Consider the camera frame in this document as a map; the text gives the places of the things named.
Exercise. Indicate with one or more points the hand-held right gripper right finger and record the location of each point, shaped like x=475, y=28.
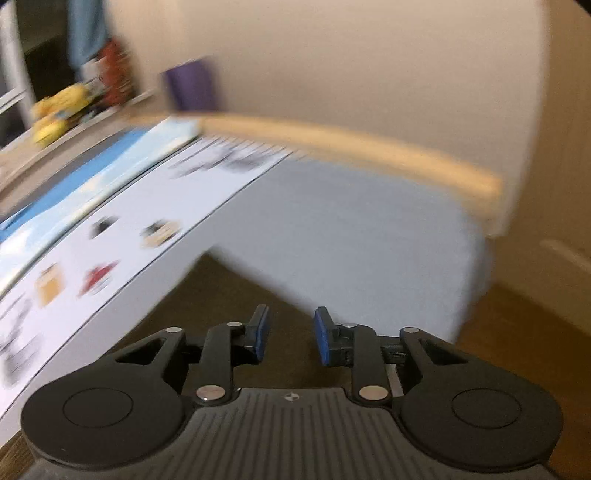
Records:
x=323, y=338

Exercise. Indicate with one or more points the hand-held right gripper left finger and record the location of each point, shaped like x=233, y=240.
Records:
x=263, y=333

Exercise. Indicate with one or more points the deer print bed sheet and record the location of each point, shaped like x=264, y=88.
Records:
x=323, y=207

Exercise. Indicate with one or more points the blue leaf pattern blanket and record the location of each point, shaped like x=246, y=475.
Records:
x=92, y=175

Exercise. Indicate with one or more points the purple board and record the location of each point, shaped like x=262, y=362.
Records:
x=194, y=87

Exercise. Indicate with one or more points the grey window sill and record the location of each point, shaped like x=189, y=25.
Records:
x=46, y=152

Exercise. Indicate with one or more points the dark red cushion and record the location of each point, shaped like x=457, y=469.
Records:
x=115, y=76

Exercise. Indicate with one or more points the yellow plush toy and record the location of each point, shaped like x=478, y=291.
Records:
x=60, y=106

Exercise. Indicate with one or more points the blue curtain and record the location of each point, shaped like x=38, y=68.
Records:
x=87, y=32

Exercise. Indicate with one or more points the white window frame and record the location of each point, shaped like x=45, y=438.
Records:
x=16, y=55

